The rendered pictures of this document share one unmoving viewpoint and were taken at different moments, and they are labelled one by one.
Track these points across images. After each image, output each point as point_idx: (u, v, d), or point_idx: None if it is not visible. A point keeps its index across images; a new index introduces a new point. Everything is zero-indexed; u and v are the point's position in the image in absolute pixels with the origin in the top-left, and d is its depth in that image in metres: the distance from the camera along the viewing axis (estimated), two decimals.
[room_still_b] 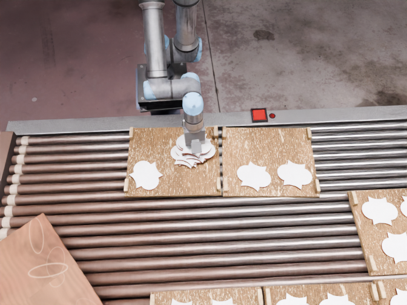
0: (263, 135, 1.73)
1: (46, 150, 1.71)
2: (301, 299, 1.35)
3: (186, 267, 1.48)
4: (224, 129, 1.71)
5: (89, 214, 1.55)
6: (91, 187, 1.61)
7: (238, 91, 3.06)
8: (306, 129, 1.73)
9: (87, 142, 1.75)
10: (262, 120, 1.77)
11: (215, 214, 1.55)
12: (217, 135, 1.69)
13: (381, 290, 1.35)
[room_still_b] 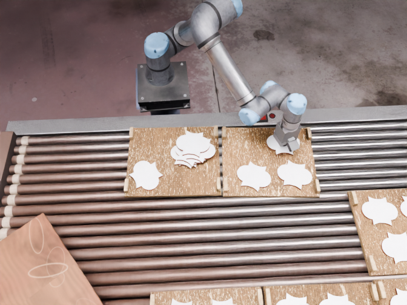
0: (263, 135, 1.73)
1: (46, 150, 1.71)
2: (301, 299, 1.35)
3: (186, 267, 1.48)
4: (224, 129, 1.71)
5: (89, 214, 1.55)
6: (91, 187, 1.61)
7: None
8: (306, 129, 1.73)
9: (87, 142, 1.75)
10: (262, 120, 1.77)
11: (215, 214, 1.55)
12: (217, 135, 1.69)
13: (381, 290, 1.35)
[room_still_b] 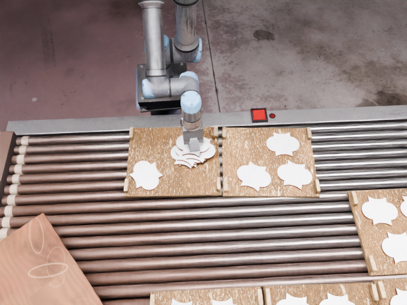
0: (263, 135, 1.73)
1: (46, 150, 1.71)
2: (301, 299, 1.35)
3: (186, 267, 1.48)
4: (224, 129, 1.71)
5: (89, 214, 1.55)
6: (91, 187, 1.61)
7: (238, 91, 3.06)
8: (306, 129, 1.73)
9: (87, 142, 1.75)
10: (262, 120, 1.77)
11: (215, 214, 1.55)
12: (217, 135, 1.69)
13: (381, 290, 1.35)
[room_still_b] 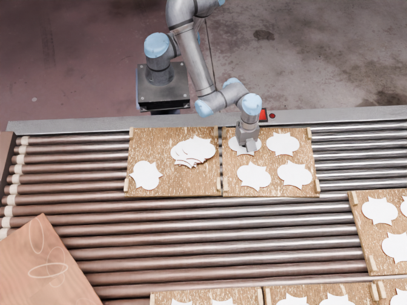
0: (263, 135, 1.73)
1: (46, 150, 1.71)
2: (301, 299, 1.35)
3: (186, 267, 1.48)
4: (224, 129, 1.71)
5: (89, 214, 1.55)
6: (91, 187, 1.61)
7: None
8: (306, 129, 1.73)
9: (87, 142, 1.75)
10: (262, 120, 1.77)
11: (215, 214, 1.55)
12: (217, 135, 1.69)
13: (381, 290, 1.35)
